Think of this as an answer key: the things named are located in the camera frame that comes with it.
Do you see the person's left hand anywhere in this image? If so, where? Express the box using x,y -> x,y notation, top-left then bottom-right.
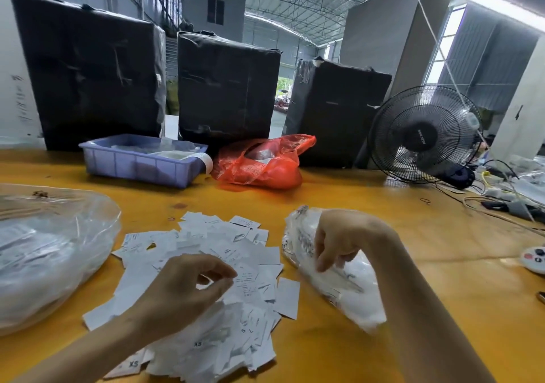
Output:
129,253 -> 238,342

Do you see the person's right hand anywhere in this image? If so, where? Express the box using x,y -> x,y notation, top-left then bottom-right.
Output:
314,208 -> 400,273

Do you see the pile of white labels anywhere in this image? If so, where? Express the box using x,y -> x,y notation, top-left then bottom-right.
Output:
82,210 -> 301,383

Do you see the clear plastic bag black print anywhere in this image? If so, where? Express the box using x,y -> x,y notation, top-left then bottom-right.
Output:
282,205 -> 388,332

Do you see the large clear bag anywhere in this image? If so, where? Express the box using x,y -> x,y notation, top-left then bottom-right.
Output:
0,183 -> 123,337

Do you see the person's left forearm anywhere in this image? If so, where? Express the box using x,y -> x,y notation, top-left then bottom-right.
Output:
12,314 -> 154,383

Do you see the person's right forearm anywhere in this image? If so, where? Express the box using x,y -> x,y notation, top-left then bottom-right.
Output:
364,229 -> 497,383

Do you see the red plastic bag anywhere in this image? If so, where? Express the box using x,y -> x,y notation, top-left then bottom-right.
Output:
211,133 -> 318,191

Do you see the large black wrapped bale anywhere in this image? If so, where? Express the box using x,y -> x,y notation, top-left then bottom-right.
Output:
177,31 -> 283,156
9,0 -> 168,153
283,57 -> 393,170

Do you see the black table fan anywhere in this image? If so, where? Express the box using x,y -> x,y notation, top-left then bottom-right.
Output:
368,84 -> 484,185

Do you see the blue plastic bin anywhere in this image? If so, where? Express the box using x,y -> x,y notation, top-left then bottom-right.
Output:
78,134 -> 214,189

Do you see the white round remote control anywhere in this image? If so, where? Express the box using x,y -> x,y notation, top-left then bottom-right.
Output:
519,246 -> 545,276

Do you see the grey cabin with window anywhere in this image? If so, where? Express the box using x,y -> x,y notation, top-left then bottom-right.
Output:
181,0 -> 247,43

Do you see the white pillar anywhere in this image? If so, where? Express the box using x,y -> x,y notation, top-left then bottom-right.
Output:
0,0 -> 44,145

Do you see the bundle of cables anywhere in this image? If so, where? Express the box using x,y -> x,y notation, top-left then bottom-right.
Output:
434,159 -> 545,235

